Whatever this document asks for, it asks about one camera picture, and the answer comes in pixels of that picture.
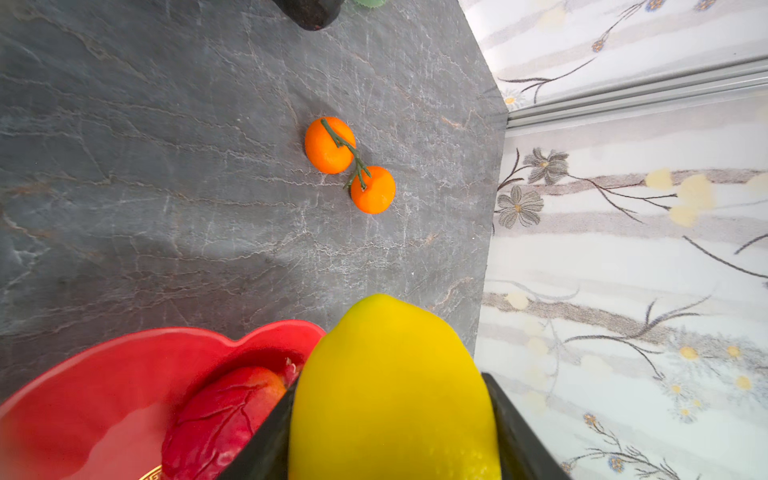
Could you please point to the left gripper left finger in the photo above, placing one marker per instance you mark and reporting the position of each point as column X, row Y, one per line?
column 265, row 456

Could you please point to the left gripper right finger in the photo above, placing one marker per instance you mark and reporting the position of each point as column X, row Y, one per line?
column 522, row 455

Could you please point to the dark red pomegranate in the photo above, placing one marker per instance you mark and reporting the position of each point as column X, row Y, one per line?
column 216, row 423

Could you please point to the yellow lemon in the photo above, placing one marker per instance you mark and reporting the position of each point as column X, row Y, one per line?
column 391, row 392

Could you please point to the red flower-shaped fruit bowl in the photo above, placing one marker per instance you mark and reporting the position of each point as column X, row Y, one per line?
column 103, row 413

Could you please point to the green lime fruit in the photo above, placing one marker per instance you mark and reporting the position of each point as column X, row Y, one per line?
column 371, row 3

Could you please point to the plain orange tangerine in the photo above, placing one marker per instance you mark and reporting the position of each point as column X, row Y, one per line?
column 373, row 190

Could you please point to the orange tangerine with stem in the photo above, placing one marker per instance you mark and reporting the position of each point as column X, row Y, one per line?
column 331, row 148

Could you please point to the dark avocado upper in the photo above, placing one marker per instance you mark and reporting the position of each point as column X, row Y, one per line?
column 311, row 15

